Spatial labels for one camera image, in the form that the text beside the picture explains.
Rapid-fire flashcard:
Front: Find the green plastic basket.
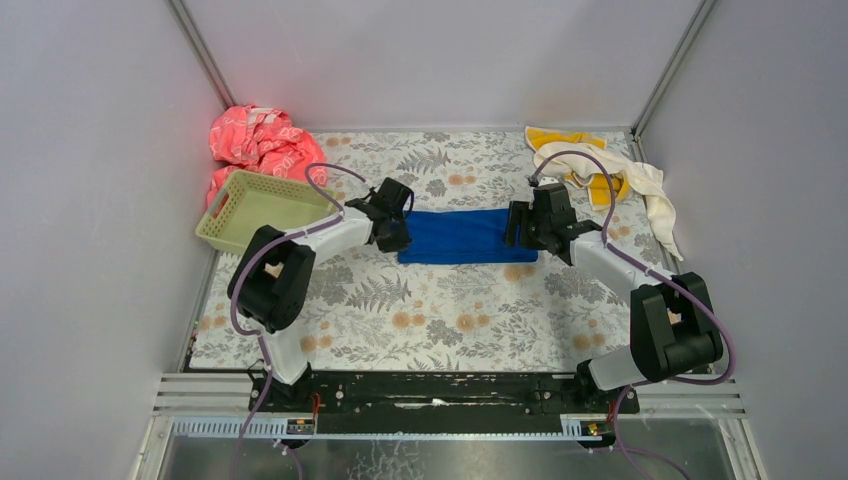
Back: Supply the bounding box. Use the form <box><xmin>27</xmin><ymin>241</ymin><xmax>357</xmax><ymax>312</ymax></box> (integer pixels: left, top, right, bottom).
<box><xmin>195</xmin><ymin>170</ymin><xmax>335</xmax><ymax>255</ymax></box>

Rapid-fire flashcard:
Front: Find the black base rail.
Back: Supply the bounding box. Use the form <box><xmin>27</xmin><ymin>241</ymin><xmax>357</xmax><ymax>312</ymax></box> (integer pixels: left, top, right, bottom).
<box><xmin>249</xmin><ymin>370</ymin><xmax>640</xmax><ymax>436</ymax></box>

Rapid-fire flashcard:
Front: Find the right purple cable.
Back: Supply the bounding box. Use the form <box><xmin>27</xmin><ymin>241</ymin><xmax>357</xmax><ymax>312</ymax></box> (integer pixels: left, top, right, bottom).
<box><xmin>528</xmin><ymin>150</ymin><xmax>738</xmax><ymax>480</ymax></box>

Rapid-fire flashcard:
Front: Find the purple cable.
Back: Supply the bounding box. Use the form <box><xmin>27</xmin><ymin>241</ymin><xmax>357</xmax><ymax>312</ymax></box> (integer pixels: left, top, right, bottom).
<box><xmin>528</xmin><ymin>150</ymin><xmax>738</xmax><ymax>480</ymax></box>
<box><xmin>228</xmin><ymin>162</ymin><xmax>369</xmax><ymax>480</ymax></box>

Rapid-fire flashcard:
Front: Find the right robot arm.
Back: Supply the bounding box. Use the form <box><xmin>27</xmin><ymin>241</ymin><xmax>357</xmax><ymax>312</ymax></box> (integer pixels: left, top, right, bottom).
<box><xmin>504</xmin><ymin>184</ymin><xmax>730</xmax><ymax>400</ymax></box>

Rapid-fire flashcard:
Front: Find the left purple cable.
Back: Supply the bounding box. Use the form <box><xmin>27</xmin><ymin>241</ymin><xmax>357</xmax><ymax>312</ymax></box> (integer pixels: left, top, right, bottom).
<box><xmin>228</xmin><ymin>162</ymin><xmax>369</xmax><ymax>480</ymax></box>

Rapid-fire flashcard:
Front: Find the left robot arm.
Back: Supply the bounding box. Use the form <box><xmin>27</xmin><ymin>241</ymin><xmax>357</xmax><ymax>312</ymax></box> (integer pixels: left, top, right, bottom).
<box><xmin>228</xmin><ymin>178</ymin><xmax>415</xmax><ymax>386</ymax></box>

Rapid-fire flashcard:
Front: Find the floral table mat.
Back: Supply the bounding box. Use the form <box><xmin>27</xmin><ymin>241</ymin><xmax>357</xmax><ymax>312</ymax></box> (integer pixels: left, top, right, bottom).
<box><xmin>188</xmin><ymin>130</ymin><xmax>710</xmax><ymax>374</ymax></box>

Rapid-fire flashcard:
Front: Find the cream towel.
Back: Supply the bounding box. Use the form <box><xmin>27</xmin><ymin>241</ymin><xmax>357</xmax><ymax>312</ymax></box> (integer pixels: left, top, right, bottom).
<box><xmin>528</xmin><ymin>140</ymin><xmax>683</xmax><ymax>261</ymax></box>

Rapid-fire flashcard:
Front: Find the blue towel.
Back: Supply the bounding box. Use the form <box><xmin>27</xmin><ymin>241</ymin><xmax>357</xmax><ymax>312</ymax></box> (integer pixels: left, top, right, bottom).
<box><xmin>397</xmin><ymin>209</ymin><xmax>539</xmax><ymax>265</ymax></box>

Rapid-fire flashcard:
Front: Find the yellow towel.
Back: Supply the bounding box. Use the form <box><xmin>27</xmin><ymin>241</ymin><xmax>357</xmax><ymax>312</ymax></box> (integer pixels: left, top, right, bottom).
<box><xmin>525</xmin><ymin>126</ymin><xmax>630</xmax><ymax>211</ymax></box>

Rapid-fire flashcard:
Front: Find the pink patterned cloth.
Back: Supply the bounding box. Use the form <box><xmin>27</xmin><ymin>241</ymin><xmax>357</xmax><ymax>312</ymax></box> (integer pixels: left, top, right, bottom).
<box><xmin>206</xmin><ymin>104</ymin><xmax>327</xmax><ymax>205</ymax></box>

